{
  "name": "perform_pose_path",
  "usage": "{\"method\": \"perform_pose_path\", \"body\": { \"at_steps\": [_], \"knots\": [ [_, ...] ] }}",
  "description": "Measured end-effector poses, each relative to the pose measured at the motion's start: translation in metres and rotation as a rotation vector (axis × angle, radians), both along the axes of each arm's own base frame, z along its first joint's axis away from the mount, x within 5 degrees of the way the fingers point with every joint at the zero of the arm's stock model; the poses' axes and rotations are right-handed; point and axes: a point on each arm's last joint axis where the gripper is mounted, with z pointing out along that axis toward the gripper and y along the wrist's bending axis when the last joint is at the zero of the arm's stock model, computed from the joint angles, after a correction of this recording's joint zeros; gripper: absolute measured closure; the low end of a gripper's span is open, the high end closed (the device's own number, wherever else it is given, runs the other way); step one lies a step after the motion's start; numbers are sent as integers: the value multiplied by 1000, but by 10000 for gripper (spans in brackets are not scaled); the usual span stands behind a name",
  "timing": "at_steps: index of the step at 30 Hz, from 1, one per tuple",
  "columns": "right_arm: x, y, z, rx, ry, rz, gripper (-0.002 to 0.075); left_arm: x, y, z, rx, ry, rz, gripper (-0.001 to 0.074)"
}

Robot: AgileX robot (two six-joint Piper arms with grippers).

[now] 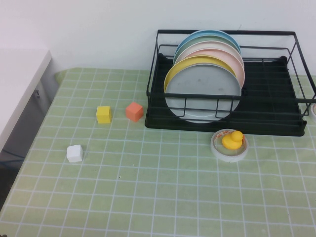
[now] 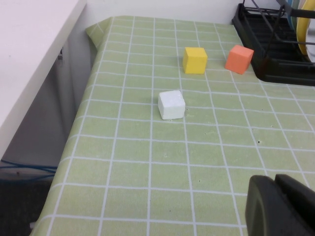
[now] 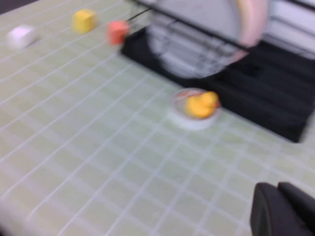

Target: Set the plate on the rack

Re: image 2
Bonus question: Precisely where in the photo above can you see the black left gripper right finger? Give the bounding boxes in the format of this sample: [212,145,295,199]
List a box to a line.
[274,174,315,236]

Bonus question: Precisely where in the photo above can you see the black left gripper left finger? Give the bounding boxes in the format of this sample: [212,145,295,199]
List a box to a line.
[245,174,304,236]

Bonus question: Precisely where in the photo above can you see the grey round plate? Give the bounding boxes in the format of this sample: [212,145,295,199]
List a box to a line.
[305,23,315,63]

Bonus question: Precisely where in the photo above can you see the yellow round plate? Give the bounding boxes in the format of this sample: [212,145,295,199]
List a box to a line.
[296,0,315,55]

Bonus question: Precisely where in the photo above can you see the blue round plate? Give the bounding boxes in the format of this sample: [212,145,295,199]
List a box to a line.
[286,0,299,44]

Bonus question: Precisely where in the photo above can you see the green checked tablecloth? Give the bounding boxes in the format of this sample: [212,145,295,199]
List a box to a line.
[29,16,315,236]

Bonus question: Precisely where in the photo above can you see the white cube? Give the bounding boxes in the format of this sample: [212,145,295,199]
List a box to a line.
[157,90,186,121]

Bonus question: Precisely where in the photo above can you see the orange cube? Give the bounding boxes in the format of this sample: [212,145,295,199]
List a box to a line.
[224,44,254,74]

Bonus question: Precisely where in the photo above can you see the yellow cube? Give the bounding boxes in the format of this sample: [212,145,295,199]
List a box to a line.
[182,46,209,75]

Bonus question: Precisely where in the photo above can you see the white side table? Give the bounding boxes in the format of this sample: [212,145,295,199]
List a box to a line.
[0,0,99,173]

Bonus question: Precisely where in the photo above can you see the black wire dish rack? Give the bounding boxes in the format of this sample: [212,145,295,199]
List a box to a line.
[231,0,315,87]

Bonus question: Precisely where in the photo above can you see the blue floor cable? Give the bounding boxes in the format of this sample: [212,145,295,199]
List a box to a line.
[0,159,58,184]

